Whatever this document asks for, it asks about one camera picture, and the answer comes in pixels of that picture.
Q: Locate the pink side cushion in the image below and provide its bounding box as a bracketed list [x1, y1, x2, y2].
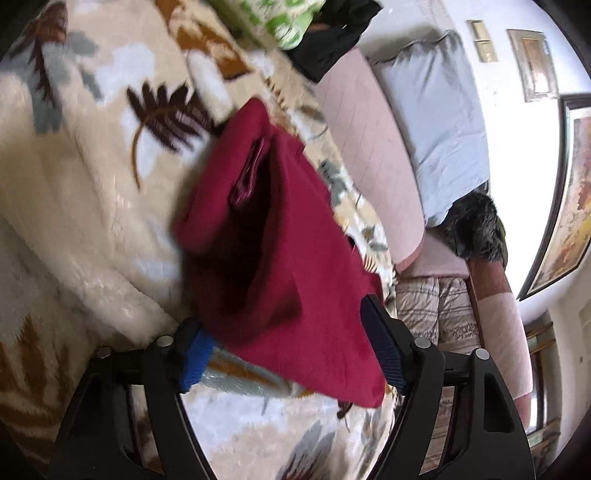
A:
[399, 231, 533, 425]

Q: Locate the floral fleece blanket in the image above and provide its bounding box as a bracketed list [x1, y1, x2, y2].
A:
[1, 1, 396, 475]

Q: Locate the grey pillow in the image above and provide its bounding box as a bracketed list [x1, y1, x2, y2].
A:
[373, 30, 490, 228]

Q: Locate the striped beige quilt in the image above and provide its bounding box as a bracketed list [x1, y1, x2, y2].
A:
[393, 274, 484, 476]

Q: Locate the gold wall switch plate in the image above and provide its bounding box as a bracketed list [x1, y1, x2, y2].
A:
[466, 20, 498, 63]

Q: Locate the small framed picture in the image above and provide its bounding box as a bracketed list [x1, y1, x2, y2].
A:
[507, 29, 558, 102]

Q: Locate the dark furry cushion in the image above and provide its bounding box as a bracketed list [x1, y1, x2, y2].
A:
[440, 191, 508, 268]

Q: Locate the red knit sweater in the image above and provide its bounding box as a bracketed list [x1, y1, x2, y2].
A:
[175, 98, 386, 408]

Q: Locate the pink quilted headboard cushion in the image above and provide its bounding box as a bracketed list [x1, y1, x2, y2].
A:
[315, 48, 425, 273]

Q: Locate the green patterned pillow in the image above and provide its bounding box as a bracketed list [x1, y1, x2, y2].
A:
[209, 0, 325, 50]

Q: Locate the black garment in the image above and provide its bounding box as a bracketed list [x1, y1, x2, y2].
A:
[286, 0, 383, 83]

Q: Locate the framed wall painting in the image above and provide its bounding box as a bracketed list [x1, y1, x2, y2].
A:
[518, 94, 590, 300]

